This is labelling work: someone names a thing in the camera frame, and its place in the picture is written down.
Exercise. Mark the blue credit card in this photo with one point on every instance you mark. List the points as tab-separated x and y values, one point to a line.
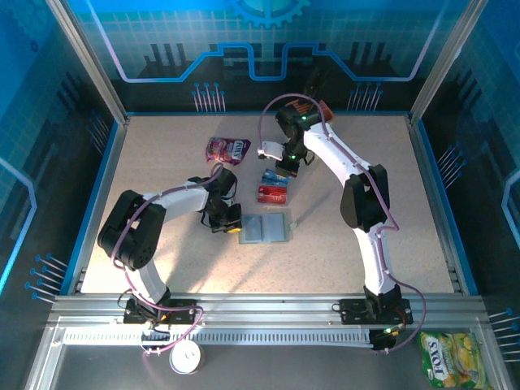
270	177

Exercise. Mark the red credit card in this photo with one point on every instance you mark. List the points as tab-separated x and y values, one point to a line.
272	198
272	189

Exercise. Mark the green card holder clear sleeves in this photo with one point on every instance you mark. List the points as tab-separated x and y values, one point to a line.
264	227

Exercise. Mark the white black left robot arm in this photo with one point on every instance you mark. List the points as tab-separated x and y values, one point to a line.
130	239

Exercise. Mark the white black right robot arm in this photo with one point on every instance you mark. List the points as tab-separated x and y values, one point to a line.
365	199

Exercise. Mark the beige knife block orange top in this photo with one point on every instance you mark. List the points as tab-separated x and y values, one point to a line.
327	115

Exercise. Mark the purple candy bag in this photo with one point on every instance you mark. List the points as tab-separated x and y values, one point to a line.
229	149

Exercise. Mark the white round lid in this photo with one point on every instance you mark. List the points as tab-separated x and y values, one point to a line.
185	357

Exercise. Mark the small black electronics board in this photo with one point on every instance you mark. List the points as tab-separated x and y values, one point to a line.
384	339

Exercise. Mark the yellow green candy bag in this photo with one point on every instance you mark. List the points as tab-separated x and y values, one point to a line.
455	359

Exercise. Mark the aluminium frame beam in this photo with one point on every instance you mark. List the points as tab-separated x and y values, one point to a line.
264	308

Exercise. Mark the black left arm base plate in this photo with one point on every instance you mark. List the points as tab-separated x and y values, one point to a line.
183	315

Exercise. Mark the aluminium side rail blue edge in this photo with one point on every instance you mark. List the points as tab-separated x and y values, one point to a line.
115	146
417	146

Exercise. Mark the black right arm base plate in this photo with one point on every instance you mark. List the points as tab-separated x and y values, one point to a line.
353	313

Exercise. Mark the aluminium frame post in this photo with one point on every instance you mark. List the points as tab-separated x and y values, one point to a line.
445	61
90	61

